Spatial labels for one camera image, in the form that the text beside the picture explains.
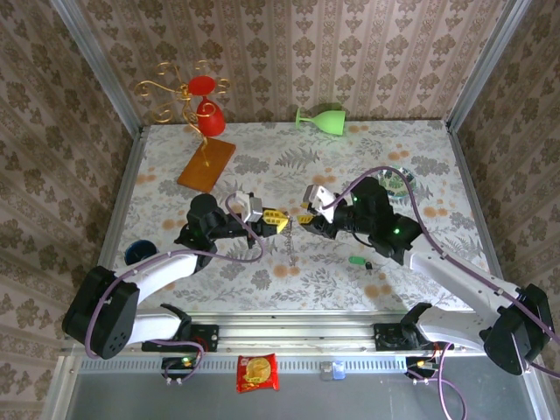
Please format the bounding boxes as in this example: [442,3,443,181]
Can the metal keyring with chain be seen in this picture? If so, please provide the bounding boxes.
[283,225,301,269]

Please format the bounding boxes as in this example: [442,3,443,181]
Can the leaf patterned bowl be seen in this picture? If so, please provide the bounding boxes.
[376,164,417,200]

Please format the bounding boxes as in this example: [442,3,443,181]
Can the blue mug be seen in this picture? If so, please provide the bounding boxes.
[123,239,158,268]

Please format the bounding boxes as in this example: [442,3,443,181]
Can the green wine glass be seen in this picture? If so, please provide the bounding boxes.
[294,104,347,137]

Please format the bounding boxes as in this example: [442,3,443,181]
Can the red wine glass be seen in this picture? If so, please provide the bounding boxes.
[187,74,227,137]

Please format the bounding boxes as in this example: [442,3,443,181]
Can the red snack packet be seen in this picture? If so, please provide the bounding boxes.
[235,352,280,394]

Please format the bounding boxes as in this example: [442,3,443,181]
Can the small blue silver block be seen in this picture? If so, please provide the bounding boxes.
[320,360,346,382]

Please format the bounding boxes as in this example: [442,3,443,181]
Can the grey metal panel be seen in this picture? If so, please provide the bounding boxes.
[65,353,542,420]

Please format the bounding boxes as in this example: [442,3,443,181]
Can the gold wire rack wooden base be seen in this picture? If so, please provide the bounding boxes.
[133,59,238,195]

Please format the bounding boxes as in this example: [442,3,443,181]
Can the aluminium table side rail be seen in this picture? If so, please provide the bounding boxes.
[444,121,514,310]
[81,126,146,320]

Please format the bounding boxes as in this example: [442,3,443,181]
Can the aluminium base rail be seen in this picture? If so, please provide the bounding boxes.
[67,311,537,356]

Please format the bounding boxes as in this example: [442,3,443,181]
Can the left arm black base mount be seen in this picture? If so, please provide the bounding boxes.
[142,323,220,354]

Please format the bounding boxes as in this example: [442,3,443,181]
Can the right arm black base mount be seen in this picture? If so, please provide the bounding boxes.
[374,322,456,352]

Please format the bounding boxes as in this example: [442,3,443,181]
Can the white slotted cable duct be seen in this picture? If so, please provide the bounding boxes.
[122,354,410,374]

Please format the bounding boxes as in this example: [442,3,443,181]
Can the small electronics board with wires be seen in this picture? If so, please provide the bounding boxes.
[404,354,444,387]
[160,343,207,387]

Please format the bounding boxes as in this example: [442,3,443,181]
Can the aluminium frame post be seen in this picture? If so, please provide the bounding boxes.
[444,0,534,132]
[48,0,144,137]

